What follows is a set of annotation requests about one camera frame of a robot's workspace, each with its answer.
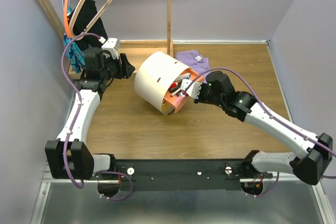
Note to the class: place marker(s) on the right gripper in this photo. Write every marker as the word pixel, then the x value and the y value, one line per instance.
pixel 199 100

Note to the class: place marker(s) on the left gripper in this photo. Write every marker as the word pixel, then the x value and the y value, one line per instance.
pixel 125 72

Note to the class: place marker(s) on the salmon pink drawer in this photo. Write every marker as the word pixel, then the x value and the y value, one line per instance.
pixel 169 99

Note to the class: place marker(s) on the white round drawer organizer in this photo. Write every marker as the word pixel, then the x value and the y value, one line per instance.
pixel 155 75

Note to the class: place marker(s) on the blue white pen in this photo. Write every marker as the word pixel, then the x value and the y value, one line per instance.
pixel 183 76

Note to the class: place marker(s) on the pink highlighter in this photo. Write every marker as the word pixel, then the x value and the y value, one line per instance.
pixel 179 100

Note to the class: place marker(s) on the blue black highlighter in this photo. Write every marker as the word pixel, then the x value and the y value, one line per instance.
pixel 175 90

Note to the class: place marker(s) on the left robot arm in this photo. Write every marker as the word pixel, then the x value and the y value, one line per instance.
pixel 68 155

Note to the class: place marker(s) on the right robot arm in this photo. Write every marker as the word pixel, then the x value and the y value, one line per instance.
pixel 310 154

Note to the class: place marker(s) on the purple cloth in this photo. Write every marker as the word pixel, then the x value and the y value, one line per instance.
pixel 194 60

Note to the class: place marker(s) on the blue patterned garment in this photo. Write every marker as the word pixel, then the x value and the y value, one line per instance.
pixel 74 53

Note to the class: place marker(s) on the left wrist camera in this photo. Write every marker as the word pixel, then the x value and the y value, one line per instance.
pixel 112 45

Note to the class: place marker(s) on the wooden rack frame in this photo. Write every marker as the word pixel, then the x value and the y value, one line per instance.
pixel 137 49

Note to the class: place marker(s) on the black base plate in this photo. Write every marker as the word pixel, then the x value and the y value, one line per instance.
pixel 180 174

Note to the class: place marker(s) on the aluminium rail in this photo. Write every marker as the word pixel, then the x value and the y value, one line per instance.
pixel 309 170

